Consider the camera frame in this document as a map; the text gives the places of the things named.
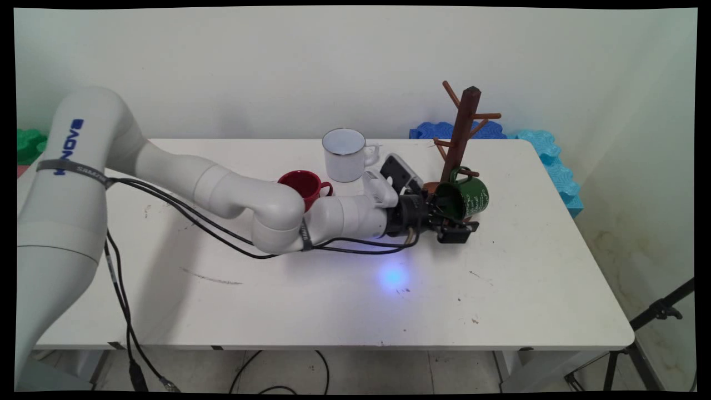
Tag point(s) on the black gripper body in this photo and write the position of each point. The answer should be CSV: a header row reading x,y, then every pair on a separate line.
x,y
414,214

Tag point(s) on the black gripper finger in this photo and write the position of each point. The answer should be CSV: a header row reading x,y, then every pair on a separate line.
x,y
456,232
436,211

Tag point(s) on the green enamel mug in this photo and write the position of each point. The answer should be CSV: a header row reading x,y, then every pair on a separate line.
x,y
466,197

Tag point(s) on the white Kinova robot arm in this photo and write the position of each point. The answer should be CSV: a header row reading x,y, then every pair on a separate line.
x,y
166,178

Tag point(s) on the dark blue foam mat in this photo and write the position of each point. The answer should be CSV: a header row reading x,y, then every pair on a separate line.
x,y
444,131

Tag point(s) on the brown wooden mug tree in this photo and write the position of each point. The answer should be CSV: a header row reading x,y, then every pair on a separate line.
x,y
460,133

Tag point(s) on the white enamel mug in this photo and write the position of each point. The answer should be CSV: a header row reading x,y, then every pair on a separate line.
x,y
344,156

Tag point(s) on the red enamel mug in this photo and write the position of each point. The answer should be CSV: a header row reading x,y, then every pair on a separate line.
x,y
305,186

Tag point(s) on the light blue foam mat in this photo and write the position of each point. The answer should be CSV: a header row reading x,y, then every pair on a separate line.
x,y
558,172

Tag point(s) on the grey table leg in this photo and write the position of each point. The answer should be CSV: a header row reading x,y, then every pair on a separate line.
x,y
100,366
533,369

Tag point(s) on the black tripod stand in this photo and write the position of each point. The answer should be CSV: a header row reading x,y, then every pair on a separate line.
x,y
639,333

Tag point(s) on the green foam mat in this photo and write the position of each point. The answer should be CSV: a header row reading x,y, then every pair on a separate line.
x,y
30,145

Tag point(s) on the grey box under table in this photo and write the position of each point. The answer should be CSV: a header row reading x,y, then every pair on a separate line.
x,y
61,380

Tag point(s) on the pink foam mat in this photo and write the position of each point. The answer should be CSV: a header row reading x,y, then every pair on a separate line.
x,y
20,170

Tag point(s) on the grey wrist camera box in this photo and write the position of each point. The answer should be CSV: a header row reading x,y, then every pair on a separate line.
x,y
397,175

